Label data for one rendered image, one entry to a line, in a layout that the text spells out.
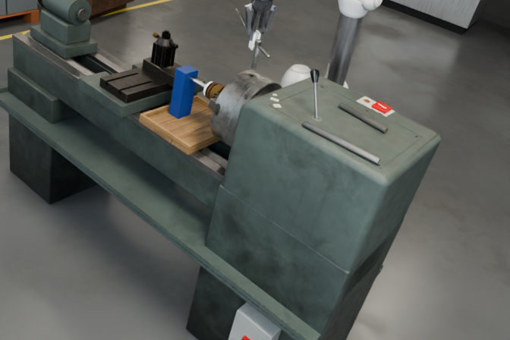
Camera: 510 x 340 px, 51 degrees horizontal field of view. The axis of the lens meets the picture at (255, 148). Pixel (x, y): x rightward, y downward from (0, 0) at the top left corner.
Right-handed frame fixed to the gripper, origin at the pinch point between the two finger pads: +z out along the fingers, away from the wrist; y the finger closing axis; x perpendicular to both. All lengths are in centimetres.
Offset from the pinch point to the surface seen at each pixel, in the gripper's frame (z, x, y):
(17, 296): 133, -10, 91
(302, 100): 11.4, 26.1, -10.3
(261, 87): 13.7, 12.0, -0.4
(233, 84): 15.7, 5.6, 8.3
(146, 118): 45, -20, 33
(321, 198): 29, 60, -5
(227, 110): 23.0, 11.9, 12.0
